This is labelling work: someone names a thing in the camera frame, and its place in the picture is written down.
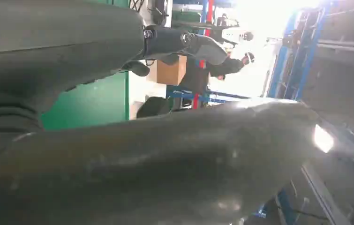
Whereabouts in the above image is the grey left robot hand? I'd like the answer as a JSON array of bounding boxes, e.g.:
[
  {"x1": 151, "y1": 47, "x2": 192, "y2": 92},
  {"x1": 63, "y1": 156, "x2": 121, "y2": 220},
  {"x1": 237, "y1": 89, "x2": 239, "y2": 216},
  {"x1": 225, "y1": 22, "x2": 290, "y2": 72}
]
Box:
[{"x1": 0, "y1": 0, "x2": 331, "y2": 225}]

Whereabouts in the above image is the green table mat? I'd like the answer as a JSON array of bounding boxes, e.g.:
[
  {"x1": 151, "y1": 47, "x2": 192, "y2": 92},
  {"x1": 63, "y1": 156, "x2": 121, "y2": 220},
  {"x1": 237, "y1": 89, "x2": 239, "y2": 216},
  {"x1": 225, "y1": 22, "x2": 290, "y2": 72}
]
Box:
[{"x1": 41, "y1": 0, "x2": 131, "y2": 132}]

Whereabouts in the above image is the white table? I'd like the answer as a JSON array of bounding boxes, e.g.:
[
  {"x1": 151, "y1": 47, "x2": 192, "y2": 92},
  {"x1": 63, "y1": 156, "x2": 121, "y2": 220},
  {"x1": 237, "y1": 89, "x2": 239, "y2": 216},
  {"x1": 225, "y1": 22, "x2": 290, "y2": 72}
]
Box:
[{"x1": 128, "y1": 60, "x2": 169, "y2": 121}]

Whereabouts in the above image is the brown cardboard box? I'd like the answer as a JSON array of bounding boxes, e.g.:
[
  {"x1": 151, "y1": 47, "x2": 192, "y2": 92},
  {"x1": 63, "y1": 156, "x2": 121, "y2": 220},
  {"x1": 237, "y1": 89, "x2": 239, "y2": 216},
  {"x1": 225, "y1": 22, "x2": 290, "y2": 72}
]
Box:
[{"x1": 156, "y1": 55, "x2": 188, "y2": 87}]

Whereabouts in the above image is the person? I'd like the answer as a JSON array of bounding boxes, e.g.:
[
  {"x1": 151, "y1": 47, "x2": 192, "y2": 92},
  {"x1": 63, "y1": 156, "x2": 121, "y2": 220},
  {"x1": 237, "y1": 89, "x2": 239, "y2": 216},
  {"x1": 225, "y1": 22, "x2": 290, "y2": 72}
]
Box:
[
  {"x1": 215, "y1": 14, "x2": 255, "y2": 45},
  {"x1": 178, "y1": 51, "x2": 256, "y2": 94}
]

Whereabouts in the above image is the blue metal rack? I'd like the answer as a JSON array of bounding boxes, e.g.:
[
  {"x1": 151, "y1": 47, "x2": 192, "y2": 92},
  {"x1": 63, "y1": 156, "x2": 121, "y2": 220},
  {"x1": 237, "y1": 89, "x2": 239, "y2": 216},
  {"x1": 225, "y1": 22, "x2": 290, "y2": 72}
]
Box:
[{"x1": 266, "y1": 0, "x2": 354, "y2": 103}]

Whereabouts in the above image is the bright ceiling lamp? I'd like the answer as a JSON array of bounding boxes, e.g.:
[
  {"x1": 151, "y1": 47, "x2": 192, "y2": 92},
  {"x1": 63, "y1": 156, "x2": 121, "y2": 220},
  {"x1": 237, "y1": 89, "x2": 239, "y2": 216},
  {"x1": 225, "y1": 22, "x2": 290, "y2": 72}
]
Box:
[{"x1": 313, "y1": 124, "x2": 335, "y2": 154}]

